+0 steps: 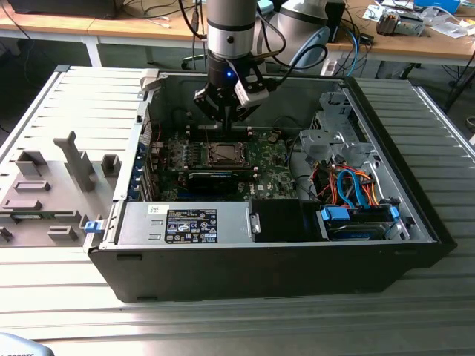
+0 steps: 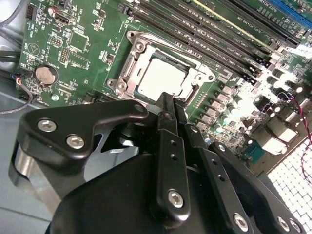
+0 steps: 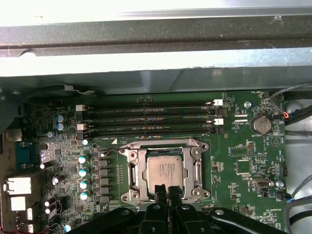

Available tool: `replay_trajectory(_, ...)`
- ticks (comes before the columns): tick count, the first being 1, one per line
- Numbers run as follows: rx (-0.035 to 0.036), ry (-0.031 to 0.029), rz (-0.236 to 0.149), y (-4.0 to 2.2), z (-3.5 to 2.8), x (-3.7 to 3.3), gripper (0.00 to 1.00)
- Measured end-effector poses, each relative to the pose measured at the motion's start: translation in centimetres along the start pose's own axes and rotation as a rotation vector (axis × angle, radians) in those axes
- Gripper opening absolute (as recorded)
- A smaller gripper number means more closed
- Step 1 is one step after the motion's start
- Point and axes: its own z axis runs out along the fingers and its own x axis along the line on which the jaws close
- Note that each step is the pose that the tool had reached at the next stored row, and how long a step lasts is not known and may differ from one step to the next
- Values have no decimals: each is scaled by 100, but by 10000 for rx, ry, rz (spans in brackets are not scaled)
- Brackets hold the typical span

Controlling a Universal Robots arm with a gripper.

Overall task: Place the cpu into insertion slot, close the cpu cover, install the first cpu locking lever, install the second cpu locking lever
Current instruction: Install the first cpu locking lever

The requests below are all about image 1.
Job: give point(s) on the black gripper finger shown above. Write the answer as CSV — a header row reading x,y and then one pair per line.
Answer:
x,y
237,111
206,99

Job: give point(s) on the thin metal locking lever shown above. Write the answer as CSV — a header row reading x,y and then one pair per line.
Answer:
x,y
228,155
205,132

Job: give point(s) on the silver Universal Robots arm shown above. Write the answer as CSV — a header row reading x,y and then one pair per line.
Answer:
x,y
232,33

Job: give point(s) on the CPU socket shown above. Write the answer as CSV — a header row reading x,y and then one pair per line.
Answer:
x,y
211,163

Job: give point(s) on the CPU cooler heatsink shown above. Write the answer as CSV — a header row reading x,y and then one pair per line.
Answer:
x,y
387,24

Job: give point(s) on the black office chair base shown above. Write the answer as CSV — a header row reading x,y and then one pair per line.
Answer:
x,y
189,61

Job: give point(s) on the green motherboard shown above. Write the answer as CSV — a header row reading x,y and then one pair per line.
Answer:
x,y
274,167

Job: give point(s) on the black graphics card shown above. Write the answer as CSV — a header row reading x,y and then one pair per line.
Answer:
x,y
211,183

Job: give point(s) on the silver metal drive cage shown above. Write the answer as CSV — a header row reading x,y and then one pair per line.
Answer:
x,y
323,141

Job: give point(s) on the white plastic item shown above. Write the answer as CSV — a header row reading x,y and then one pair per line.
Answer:
x,y
331,67

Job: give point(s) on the black plastic shroud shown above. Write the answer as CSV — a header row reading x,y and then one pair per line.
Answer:
x,y
278,220

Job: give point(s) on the wooden desk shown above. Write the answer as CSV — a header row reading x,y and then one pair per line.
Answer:
x,y
111,26
408,46

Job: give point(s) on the black power supply label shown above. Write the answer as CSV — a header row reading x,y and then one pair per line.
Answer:
x,y
191,226

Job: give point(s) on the grey power supply unit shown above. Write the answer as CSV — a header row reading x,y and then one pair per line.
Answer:
x,y
141,222

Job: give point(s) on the grey parts rack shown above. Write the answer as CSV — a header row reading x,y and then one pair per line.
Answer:
x,y
98,196

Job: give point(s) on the black PC case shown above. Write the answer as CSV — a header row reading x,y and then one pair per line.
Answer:
x,y
222,270

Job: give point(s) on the hard disk in blue carrier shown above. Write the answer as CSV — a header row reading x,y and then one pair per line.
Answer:
x,y
352,231

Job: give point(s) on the blue case latch clip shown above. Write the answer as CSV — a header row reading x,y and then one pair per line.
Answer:
x,y
92,227

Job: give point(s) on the green RAM stick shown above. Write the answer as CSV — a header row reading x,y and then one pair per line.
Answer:
x,y
29,216

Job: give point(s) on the blue box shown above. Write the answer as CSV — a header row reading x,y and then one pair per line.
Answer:
x,y
438,4

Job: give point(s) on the white paper documents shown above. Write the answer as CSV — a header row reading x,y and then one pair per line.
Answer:
x,y
451,27

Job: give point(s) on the grey rounded device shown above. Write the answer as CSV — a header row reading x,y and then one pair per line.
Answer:
x,y
18,346

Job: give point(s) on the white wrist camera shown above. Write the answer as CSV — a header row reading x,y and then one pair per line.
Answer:
x,y
256,94

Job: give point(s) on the silver metal bracket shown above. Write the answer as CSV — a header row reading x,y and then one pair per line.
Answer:
x,y
255,222

